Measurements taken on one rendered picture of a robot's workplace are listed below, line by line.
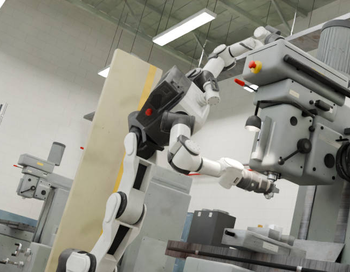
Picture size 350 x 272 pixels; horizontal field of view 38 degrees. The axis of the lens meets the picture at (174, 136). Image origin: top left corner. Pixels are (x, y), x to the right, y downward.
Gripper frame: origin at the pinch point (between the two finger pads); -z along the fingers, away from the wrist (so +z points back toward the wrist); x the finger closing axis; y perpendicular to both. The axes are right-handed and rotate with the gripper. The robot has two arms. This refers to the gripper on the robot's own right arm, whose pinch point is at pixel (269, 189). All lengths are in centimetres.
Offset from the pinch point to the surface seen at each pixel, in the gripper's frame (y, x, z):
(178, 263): 20, 633, -350
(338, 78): -62, -13, -17
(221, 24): -494, 694, -349
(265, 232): 21.7, -13.6, 8.8
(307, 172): -11.4, -10.7, -10.7
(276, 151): -15.2, -9.2, 8.1
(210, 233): 24.0, 32.2, 4.6
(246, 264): 36.3, -9.1, 11.8
